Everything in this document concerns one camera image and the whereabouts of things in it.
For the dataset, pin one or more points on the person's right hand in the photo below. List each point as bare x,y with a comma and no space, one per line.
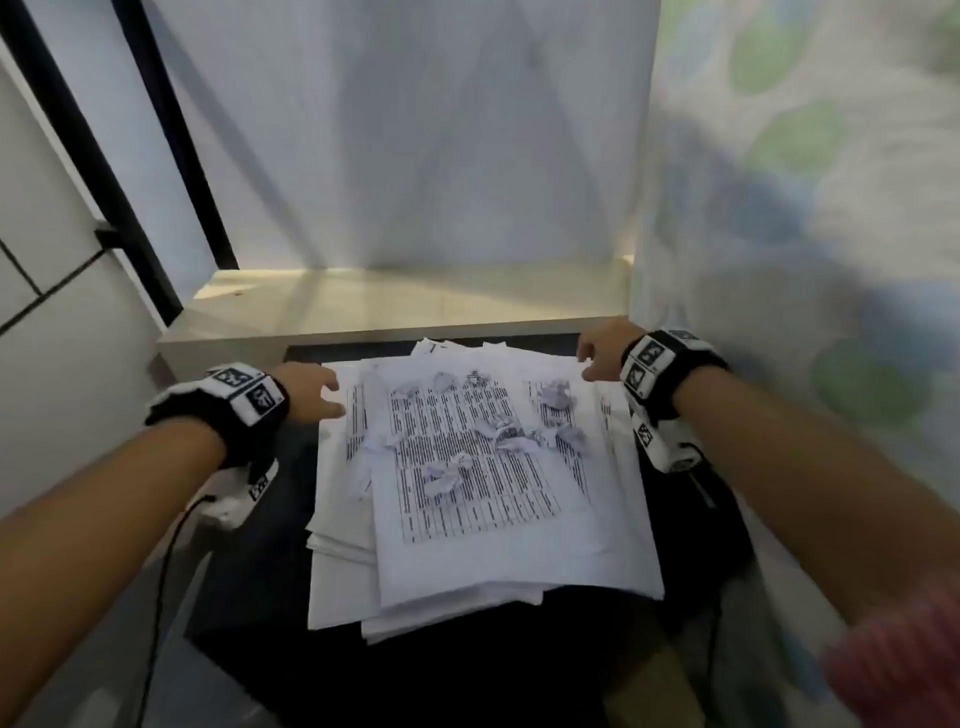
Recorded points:
607,349

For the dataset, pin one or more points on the person's left hand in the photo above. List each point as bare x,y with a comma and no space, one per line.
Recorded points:
307,394

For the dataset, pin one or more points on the pile of paper scraps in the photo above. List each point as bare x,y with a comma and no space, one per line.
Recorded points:
442,480

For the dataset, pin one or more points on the stack of printed papers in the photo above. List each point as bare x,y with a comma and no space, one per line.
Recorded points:
487,540

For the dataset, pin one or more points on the person's right forearm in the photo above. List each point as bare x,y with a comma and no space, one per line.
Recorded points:
787,480

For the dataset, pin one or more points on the person's left forearm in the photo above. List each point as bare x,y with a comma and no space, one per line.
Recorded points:
90,540

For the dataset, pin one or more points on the white marker cube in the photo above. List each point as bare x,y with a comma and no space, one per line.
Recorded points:
652,442

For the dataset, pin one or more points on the cream wooden ledge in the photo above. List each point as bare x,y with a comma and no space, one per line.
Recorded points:
375,300

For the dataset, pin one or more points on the black table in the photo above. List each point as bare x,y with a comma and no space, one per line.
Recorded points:
247,570

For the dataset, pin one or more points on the spotted pastel curtain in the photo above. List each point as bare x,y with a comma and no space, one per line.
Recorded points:
825,225

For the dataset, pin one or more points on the pink knit sleeve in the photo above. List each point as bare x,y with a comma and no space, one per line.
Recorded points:
900,660

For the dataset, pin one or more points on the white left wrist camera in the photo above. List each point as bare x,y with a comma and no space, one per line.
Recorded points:
255,487

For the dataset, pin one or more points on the plain black metal post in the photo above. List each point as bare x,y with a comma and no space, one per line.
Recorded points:
176,135

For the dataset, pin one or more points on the black post with bracket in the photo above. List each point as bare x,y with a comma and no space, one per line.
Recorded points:
75,142

